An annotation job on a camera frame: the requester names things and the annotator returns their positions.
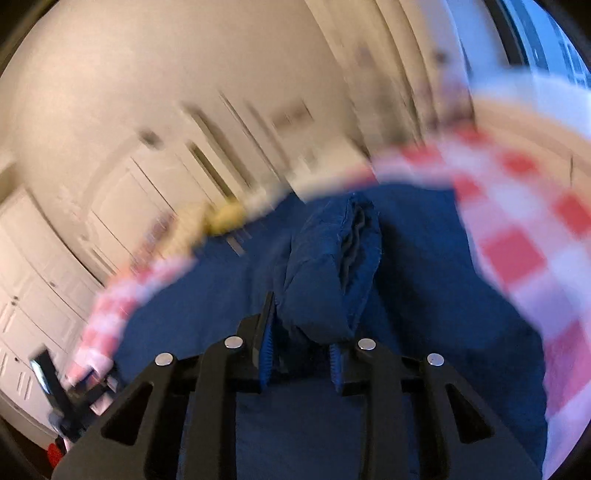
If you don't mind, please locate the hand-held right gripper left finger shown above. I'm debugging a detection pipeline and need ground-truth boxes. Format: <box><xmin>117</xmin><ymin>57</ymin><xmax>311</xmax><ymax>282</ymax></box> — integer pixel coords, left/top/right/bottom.
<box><xmin>51</xmin><ymin>291</ymin><xmax>278</xmax><ymax>480</ymax></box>

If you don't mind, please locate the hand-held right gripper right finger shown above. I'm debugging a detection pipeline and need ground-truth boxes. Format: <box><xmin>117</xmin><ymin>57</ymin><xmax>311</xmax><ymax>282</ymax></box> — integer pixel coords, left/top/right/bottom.
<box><xmin>329</xmin><ymin>338</ymin><xmax>544</xmax><ymax>480</ymax></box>

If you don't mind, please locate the blue padded coat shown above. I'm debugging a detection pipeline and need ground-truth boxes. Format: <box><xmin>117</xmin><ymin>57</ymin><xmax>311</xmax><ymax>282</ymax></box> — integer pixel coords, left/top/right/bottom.
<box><xmin>113</xmin><ymin>182</ymin><xmax>550</xmax><ymax>480</ymax></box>

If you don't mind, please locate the white wardrobe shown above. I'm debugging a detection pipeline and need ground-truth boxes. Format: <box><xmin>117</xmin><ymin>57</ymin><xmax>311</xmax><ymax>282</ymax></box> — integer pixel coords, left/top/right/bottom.
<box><xmin>0</xmin><ymin>92</ymin><xmax>278</xmax><ymax>435</ymax></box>

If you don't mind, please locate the yellow flower quilt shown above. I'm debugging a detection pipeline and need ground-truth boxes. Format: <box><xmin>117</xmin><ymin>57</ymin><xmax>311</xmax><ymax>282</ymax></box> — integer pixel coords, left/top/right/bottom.
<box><xmin>161</xmin><ymin>198</ymin><xmax>251</xmax><ymax>256</ymax></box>

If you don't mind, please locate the red white checked bed sheet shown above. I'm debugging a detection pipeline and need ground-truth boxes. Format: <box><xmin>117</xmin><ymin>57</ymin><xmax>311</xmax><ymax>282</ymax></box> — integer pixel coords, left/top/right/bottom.
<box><xmin>65</xmin><ymin>131</ymin><xmax>591</xmax><ymax>480</ymax></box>

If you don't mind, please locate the window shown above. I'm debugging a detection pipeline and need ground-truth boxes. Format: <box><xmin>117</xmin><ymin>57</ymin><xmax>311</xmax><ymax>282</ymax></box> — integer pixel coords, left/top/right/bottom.
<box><xmin>501</xmin><ymin>0</ymin><xmax>591</xmax><ymax>88</ymax></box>

